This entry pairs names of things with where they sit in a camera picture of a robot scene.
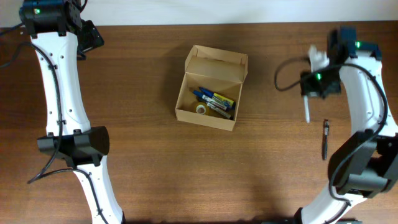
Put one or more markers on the brown cardboard box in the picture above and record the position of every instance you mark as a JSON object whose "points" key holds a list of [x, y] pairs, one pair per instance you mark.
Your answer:
{"points": [[219, 71]]}

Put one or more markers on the blue ballpoint pen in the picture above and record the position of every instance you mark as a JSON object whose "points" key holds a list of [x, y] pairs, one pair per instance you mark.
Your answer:
{"points": [[207, 92]]}

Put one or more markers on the black fine marker pen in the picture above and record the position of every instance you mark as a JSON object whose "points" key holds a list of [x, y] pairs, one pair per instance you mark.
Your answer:
{"points": [[306, 108]]}

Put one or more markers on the black white marker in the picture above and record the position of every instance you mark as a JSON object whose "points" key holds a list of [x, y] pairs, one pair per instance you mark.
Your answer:
{"points": [[220, 111]]}

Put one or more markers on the yellow highlighter marker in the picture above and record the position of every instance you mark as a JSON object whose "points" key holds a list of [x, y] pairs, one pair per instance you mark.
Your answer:
{"points": [[230, 103]]}

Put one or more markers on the black ballpoint pen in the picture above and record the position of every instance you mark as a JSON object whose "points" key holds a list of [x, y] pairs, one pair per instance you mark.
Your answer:
{"points": [[325, 139]]}

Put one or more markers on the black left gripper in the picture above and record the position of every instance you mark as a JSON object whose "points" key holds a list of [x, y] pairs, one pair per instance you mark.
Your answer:
{"points": [[93, 38]]}

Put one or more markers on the yellow tape roll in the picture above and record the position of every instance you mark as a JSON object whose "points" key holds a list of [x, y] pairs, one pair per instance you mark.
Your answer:
{"points": [[202, 109]]}

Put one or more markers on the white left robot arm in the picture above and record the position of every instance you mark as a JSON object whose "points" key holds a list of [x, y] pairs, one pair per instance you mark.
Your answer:
{"points": [[60, 38]]}

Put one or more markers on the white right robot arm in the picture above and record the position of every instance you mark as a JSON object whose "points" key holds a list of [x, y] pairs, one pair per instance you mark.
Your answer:
{"points": [[366, 164]]}

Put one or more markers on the blue white marker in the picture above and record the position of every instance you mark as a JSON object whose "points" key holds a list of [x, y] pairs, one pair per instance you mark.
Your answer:
{"points": [[216, 102]]}

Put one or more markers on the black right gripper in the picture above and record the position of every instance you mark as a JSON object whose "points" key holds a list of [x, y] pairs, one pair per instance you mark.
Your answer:
{"points": [[307, 89]]}

